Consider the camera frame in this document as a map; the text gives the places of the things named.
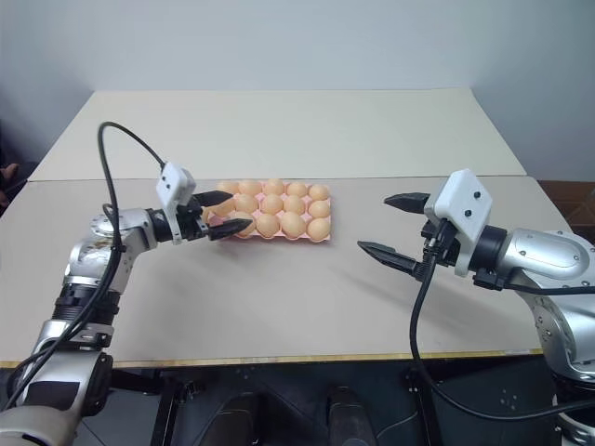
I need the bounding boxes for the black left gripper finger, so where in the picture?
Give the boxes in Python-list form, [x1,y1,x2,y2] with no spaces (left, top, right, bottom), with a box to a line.
[206,218,255,242]
[193,189,235,216]

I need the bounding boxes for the bystander in dark clothes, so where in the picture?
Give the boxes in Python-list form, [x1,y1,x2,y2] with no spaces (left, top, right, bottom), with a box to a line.
[0,115,22,217]

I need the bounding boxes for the dark rounded shape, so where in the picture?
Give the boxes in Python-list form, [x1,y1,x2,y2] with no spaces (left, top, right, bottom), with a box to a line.
[324,385,375,446]
[218,392,266,446]

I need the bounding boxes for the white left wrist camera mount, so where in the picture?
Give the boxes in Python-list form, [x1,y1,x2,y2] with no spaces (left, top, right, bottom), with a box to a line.
[155,161,196,245]

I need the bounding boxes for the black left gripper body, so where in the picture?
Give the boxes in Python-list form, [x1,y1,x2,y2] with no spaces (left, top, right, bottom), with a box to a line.
[178,196,212,243]

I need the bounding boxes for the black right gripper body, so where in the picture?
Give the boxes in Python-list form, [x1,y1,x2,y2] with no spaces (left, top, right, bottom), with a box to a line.
[419,217,459,281]

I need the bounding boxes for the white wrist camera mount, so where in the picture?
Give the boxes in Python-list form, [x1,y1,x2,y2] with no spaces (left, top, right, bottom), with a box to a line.
[155,161,196,245]
[423,169,494,279]

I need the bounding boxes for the pink egg tray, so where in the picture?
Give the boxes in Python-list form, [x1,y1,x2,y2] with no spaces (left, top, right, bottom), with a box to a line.
[205,179,333,244]

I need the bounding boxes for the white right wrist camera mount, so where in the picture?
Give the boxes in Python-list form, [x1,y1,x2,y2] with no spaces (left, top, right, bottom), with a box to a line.
[423,169,494,279]

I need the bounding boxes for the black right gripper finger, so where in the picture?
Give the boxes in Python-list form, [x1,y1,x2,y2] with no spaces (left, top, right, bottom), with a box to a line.
[356,240,427,282]
[383,191,431,215]

